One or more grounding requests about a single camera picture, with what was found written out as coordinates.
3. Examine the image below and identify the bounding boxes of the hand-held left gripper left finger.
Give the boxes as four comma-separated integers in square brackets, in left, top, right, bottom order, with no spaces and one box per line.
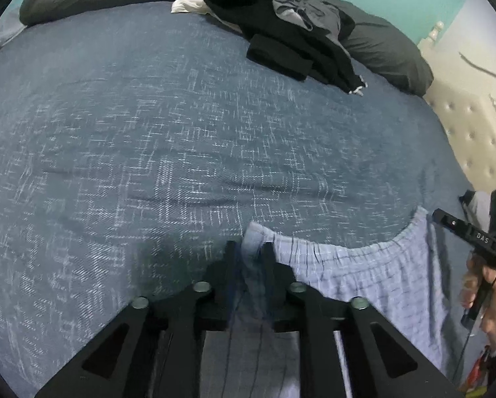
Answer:
[34,240,249,398]

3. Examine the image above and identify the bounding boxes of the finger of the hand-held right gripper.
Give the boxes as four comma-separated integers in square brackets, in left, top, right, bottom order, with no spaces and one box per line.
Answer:
[432,209,470,237]

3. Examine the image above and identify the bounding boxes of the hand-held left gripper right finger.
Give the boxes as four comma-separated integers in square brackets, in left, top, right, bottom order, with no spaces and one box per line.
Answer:
[260,241,464,398]

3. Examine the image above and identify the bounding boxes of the light blue plaid shorts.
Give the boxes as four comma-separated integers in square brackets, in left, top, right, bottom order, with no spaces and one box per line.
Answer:
[200,206,472,398]

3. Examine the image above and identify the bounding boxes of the cream tufted headboard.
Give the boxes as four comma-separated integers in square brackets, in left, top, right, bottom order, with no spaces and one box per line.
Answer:
[418,21,496,193]

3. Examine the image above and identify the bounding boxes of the black garment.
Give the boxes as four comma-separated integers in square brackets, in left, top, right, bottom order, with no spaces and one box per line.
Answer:
[202,0,369,95]

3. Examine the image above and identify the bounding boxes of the grey garment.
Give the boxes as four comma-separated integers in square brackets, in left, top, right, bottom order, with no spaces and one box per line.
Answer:
[272,0,342,36]

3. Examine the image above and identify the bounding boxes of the small white cloth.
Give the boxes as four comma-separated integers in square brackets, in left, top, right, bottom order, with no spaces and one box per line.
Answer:
[171,0,209,14]

